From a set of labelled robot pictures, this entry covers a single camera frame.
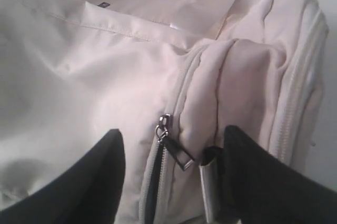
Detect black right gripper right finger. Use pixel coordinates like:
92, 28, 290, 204
223, 126, 336, 223

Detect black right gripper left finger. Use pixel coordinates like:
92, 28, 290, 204
1, 129, 125, 223

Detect cream fabric duffel bag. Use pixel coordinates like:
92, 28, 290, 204
1, 0, 328, 223

